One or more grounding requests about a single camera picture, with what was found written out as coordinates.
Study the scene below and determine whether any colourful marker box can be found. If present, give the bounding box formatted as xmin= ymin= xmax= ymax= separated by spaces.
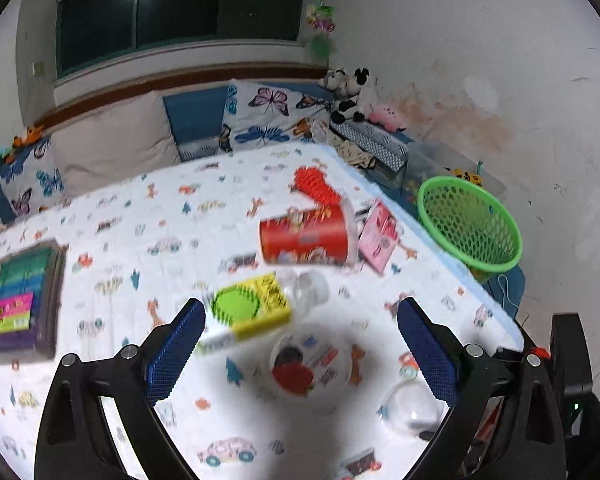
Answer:
xmin=0 ymin=240 xmax=67 ymax=363

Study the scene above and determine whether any clear plastic lid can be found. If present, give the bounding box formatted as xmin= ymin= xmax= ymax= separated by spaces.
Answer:
xmin=380 ymin=379 xmax=443 ymax=441

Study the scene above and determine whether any green plastic mesh basket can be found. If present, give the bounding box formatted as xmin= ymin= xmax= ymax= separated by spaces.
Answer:
xmin=416 ymin=175 xmax=523 ymax=281

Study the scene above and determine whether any blue floor mat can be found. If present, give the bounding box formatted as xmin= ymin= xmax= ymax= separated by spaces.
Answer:
xmin=480 ymin=265 xmax=527 ymax=321

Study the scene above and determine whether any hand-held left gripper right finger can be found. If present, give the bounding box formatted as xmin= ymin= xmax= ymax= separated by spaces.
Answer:
xmin=396 ymin=297 xmax=567 ymax=480

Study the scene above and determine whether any pink plush toy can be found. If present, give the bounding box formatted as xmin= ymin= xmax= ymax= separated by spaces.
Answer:
xmin=369 ymin=104 xmax=410 ymax=131

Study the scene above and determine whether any red printed plastic cup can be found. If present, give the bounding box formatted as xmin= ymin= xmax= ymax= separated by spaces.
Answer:
xmin=258 ymin=199 xmax=359 ymax=268

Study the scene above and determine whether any clear labelled plastic cup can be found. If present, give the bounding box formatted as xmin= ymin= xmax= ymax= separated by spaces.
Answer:
xmin=270 ymin=327 xmax=355 ymax=398

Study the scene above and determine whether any plain clear plastic cup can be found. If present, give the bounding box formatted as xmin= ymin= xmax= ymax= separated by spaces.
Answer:
xmin=280 ymin=269 xmax=330 ymax=318

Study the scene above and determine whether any large butterfly pillow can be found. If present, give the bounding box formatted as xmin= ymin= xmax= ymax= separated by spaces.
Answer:
xmin=222 ymin=80 xmax=336 ymax=148

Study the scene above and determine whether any clear storage box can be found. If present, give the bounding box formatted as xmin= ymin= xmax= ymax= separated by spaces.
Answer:
xmin=405 ymin=141 xmax=506 ymax=196

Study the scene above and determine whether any dark window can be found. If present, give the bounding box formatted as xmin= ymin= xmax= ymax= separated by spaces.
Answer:
xmin=55 ymin=0 xmax=311 ymax=81

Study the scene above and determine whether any dotted blue cloth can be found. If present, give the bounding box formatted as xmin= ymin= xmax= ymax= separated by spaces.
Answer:
xmin=330 ymin=121 xmax=411 ymax=176

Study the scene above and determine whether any pink snack packet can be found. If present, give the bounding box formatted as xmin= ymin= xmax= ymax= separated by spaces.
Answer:
xmin=357 ymin=200 xmax=406 ymax=275

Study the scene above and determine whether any small butterfly pillow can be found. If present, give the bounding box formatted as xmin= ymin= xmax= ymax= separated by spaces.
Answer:
xmin=0 ymin=137 xmax=66 ymax=221

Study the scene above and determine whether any orange toy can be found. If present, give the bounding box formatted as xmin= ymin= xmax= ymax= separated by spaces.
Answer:
xmin=12 ymin=127 xmax=46 ymax=148

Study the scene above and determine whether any white cable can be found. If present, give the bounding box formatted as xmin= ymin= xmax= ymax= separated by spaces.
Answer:
xmin=495 ymin=274 xmax=516 ymax=311

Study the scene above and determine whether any blue cushion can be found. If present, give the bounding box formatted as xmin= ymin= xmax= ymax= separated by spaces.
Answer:
xmin=162 ymin=86 xmax=231 ymax=163

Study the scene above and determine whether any drink carton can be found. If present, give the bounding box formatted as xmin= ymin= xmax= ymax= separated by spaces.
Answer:
xmin=195 ymin=272 xmax=293 ymax=358

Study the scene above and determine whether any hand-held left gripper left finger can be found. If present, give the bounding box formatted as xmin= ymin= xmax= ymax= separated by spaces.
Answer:
xmin=34 ymin=298 xmax=206 ymax=480

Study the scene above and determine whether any yellow toy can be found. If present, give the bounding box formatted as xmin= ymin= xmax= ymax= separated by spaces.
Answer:
xmin=445 ymin=166 xmax=483 ymax=186

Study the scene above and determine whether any colourful wall decoration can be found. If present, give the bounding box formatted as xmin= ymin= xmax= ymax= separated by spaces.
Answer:
xmin=305 ymin=2 xmax=338 ymax=58

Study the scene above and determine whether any red plastic brush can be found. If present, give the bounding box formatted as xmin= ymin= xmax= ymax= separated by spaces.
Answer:
xmin=292 ymin=166 xmax=342 ymax=211

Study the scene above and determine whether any beige pillow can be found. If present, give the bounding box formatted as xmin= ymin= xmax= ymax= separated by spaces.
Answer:
xmin=45 ymin=91 xmax=181 ymax=196

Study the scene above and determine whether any black white plush cow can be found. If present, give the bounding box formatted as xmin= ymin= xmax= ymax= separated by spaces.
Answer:
xmin=320 ymin=66 xmax=381 ymax=125

